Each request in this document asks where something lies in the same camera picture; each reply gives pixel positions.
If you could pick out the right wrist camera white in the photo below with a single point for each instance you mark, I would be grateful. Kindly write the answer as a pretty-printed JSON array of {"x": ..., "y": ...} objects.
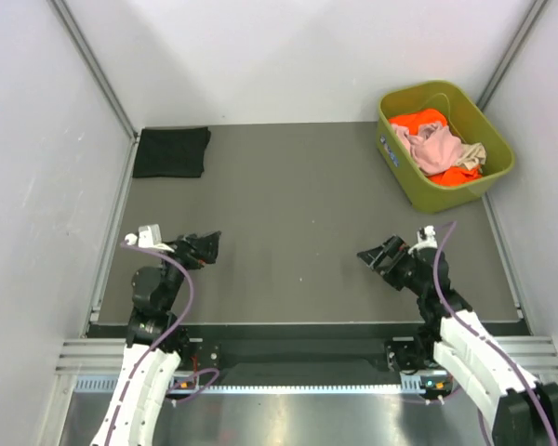
[{"x": 426, "y": 239}]

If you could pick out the grey slotted cable duct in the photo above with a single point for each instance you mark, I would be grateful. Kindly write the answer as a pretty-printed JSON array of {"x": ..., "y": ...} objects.
[{"x": 410, "y": 386}]

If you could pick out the orange t shirt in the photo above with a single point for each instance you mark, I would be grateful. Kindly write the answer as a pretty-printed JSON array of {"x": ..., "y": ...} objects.
[{"x": 452, "y": 177}]

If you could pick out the right aluminium corner post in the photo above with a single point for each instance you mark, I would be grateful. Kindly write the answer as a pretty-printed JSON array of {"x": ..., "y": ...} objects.
[{"x": 533, "y": 14}]

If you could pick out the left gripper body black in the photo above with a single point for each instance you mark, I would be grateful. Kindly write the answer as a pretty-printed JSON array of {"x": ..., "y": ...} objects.
[{"x": 192, "y": 259}]

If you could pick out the aluminium corner post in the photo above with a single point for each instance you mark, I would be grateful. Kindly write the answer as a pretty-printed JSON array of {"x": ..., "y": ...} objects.
[
  {"x": 87, "y": 55},
  {"x": 533, "y": 14}
]

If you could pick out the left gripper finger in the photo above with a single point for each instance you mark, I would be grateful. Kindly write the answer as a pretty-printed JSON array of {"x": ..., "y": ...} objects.
[
  {"x": 207, "y": 239},
  {"x": 208, "y": 258}
]

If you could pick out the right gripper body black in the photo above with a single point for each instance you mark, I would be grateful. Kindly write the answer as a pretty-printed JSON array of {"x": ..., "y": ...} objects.
[{"x": 402, "y": 268}]

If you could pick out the beige t shirt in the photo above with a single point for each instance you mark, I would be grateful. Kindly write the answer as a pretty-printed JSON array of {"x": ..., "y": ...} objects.
[{"x": 472, "y": 156}]

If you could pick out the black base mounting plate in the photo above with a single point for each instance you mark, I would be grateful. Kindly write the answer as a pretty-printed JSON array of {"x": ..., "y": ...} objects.
[{"x": 311, "y": 373}]

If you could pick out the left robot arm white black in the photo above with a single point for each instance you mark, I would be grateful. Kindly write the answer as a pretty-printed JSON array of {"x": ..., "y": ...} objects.
[{"x": 155, "y": 343}]

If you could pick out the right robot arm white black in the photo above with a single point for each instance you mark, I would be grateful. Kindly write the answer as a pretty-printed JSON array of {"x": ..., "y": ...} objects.
[{"x": 514, "y": 407}]

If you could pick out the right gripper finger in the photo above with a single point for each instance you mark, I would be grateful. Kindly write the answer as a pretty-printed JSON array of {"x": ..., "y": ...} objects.
[
  {"x": 375, "y": 265},
  {"x": 386, "y": 249}
]

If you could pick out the pink t shirt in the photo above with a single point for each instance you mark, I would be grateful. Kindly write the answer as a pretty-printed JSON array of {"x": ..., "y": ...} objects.
[{"x": 434, "y": 148}]

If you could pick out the folded black t shirt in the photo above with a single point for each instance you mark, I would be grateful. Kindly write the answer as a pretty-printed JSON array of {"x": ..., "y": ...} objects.
[{"x": 175, "y": 153}]

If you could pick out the left aluminium corner post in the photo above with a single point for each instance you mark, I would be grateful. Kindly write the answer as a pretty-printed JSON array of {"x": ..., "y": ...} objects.
[{"x": 87, "y": 55}]

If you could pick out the olive green plastic bin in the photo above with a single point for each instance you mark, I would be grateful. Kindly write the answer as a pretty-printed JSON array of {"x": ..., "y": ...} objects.
[{"x": 468, "y": 122}]

